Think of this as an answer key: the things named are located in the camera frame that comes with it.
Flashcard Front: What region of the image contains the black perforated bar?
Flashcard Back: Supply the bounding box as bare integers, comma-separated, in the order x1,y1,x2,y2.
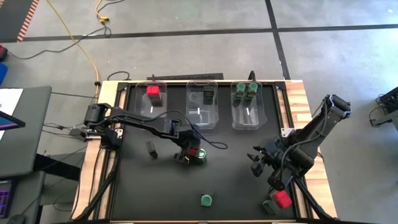
147,73,224,81

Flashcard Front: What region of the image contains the black cable loop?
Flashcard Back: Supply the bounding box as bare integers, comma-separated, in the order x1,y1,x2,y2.
107,70,131,82

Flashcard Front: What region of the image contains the yellow floor cable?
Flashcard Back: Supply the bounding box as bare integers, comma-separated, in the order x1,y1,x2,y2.
45,0,100,94

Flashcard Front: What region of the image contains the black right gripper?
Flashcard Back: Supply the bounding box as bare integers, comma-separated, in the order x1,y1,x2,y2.
247,139,282,177

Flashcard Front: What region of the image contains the black neighbouring robot rig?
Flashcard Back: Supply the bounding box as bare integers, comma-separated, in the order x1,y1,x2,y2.
369,86,398,129

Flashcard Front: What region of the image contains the dark mat orange striped edge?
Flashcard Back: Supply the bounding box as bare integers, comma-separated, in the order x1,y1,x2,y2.
0,0,40,44

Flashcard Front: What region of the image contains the clear plastic bin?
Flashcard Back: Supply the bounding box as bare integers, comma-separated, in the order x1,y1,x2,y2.
135,80,169,125
185,80,220,131
230,80,268,131

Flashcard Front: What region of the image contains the grey desk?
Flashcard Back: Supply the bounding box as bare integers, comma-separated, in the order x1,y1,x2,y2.
0,86,53,180

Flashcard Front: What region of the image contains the keyboard with purple light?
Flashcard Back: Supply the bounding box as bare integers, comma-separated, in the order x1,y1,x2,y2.
0,179,17,219

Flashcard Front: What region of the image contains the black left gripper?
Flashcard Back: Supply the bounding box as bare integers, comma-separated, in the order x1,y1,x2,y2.
174,129,201,165

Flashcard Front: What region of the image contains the black table mat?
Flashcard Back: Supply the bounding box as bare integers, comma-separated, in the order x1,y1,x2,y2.
111,83,296,221

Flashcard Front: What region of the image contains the grey power box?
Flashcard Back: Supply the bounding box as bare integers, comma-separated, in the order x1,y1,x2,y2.
68,126,94,141

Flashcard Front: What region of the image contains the yellow cable with plug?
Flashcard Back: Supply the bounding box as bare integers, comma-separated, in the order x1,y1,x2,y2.
95,0,110,23

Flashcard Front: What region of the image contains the green-lidded oregano glass jar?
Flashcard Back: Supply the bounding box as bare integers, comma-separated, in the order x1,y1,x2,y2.
246,82,259,100
195,147,208,165
200,193,214,208
234,82,246,101

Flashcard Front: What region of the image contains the white paper sheet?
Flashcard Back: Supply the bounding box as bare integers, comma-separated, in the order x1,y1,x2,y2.
0,88,24,141

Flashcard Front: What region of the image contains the tablet with lit screen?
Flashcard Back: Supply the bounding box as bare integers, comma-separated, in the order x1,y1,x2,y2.
0,110,26,131

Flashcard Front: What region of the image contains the black floor cable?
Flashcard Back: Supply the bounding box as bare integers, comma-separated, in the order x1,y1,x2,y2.
6,0,125,60

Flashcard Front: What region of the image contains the green black pepper tin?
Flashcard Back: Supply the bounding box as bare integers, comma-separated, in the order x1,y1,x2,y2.
261,199,277,216
202,86,216,106
145,141,159,159

